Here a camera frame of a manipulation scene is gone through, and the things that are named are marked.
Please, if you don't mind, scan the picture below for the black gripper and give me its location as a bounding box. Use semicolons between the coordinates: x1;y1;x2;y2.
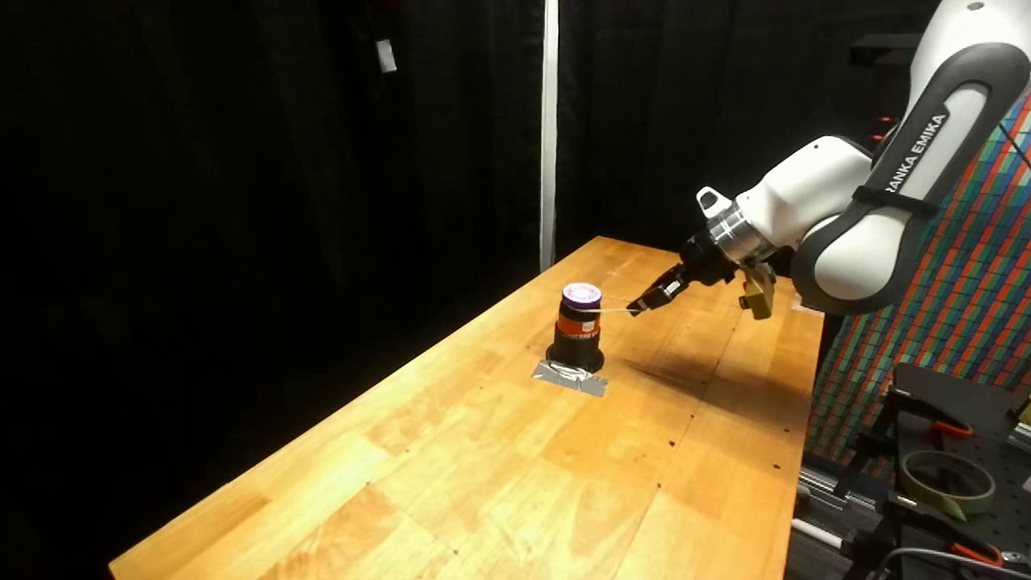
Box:
624;233;747;323

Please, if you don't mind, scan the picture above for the white vertical pole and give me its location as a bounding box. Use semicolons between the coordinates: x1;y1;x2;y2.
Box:
533;0;563;272

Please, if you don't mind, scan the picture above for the red and teal striped cloth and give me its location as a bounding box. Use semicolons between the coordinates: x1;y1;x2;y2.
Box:
805;90;1031;466

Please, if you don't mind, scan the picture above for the black mounting plate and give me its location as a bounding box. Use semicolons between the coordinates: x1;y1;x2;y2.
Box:
856;361;1031;542

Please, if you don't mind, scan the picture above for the beige tape roll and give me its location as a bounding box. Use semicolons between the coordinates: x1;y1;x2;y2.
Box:
900;443;1000;522

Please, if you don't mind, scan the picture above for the small white tag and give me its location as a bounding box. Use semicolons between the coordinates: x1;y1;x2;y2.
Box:
372;34;401;76

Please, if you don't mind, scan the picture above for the black curtain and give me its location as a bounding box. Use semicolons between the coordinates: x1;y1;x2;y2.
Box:
0;0;936;580

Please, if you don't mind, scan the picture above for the grey duct tape piece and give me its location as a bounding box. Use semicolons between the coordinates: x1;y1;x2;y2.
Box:
572;367;611;399
530;361;580;393

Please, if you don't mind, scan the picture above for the aluminium rail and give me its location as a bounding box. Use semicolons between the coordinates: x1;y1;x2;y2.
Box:
793;463;877;556

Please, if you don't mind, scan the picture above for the orange clamp handle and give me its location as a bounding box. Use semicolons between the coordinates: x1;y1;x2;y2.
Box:
926;414;979;442

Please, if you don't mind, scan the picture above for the black cable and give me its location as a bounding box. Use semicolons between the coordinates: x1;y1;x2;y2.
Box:
856;542;1031;580

